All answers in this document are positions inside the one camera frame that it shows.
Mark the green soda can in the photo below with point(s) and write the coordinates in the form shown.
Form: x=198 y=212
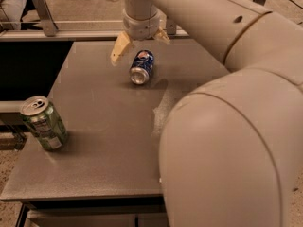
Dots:
x=44 y=122

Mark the blue pepsi can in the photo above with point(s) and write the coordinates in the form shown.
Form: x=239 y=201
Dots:
x=141 y=68

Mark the middle metal rail bracket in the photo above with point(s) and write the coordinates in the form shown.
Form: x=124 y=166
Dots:
x=171 y=27

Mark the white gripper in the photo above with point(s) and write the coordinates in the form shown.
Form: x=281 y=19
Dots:
x=141 y=27

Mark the grey cabinet under table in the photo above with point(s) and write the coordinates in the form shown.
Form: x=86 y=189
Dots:
x=104 y=212

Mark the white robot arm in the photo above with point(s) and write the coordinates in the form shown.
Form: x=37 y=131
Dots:
x=231 y=150

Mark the left metal rail bracket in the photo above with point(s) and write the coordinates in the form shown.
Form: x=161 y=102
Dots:
x=49 y=27

